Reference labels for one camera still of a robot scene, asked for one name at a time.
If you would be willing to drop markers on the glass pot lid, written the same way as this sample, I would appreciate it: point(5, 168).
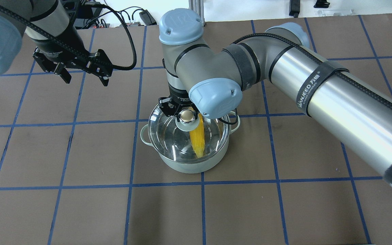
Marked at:
point(174, 144)

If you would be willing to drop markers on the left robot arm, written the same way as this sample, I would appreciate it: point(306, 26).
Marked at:
point(58, 44)

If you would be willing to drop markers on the black power adapter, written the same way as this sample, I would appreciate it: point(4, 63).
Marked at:
point(147, 18)

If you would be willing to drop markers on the brown table mat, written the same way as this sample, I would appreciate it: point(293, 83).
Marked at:
point(73, 169)

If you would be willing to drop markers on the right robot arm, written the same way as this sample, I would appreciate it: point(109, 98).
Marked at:
point(353, 111)

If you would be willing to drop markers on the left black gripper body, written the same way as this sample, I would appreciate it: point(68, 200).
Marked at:
point(57, 48)

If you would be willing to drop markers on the pale green steel pot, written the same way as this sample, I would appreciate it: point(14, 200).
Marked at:
point(187, 121)

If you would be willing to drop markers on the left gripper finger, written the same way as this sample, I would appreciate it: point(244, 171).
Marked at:
point(103, 77)
point(63, 74)

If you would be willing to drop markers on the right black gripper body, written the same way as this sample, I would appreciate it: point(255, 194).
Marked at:
point(179, 98)

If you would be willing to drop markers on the yellow corn cob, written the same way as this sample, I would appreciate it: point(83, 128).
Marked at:
point(197, 138)

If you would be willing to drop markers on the black electronics box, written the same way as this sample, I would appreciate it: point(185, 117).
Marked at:
point(81, 12)

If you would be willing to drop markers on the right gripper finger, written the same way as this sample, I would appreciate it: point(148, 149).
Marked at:
point(173, 111)

